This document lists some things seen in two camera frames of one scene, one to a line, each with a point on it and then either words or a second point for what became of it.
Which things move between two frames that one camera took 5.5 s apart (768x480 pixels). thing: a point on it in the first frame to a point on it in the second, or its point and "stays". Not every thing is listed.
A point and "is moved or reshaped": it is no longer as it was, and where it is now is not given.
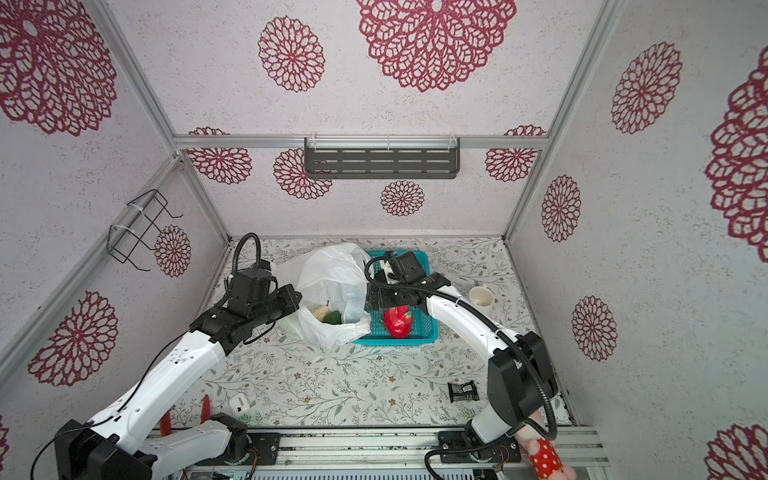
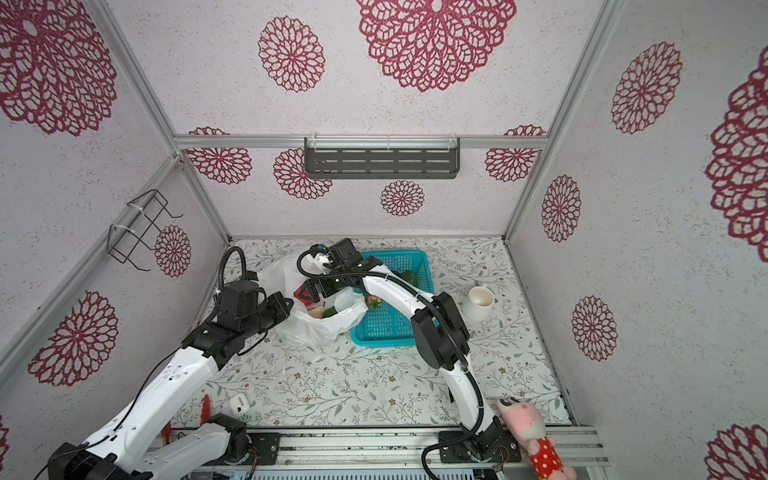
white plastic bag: [335, 275] is moved or reshaped
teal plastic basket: [425, 327] stays
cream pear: [321, 311] stays
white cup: [481, 296] stays
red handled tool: [165, 422] stays
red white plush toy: [542, 451] stays
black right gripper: [384, 288] to [323, 280]
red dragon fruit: [398, 321] to [304, 293]
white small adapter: [239, 403] stays
